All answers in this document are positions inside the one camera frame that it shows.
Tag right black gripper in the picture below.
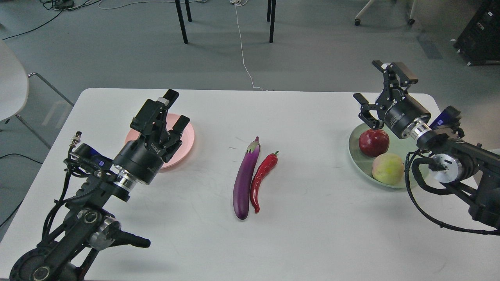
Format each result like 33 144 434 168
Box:
353 60 432 139

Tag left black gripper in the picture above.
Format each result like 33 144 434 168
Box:
112 89 190 185

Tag red pomegranate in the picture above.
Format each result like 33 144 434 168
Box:
358 129 390 158

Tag yellow green peach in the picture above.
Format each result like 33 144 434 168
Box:
371 153 405 185

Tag purple eggplant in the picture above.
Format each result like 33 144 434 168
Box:
232 136 261 220

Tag red chili pepper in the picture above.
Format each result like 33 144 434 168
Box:
250 151 279 213

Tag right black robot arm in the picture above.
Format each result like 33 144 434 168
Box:
353 60 500 235

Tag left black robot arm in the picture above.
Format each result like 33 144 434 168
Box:
9 89 190 281

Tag pink plate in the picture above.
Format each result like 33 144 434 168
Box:
124 113 195 169

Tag green plate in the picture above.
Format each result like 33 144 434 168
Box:
348 123 416 189

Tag white rolling chair base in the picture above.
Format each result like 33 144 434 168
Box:
354 0 418 26

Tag black equipment case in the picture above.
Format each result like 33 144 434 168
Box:
454 0 500 66

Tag black table leg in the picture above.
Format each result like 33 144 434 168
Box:
266 0 272 22
174 0 189 44
184 0 192 22
268 0 277 43

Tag white chair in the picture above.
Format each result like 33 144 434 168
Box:
0 41 74 149

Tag white floor cable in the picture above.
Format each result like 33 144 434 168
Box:
229 0 270 91

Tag black floor cables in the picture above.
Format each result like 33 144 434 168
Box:
0 0 103 42

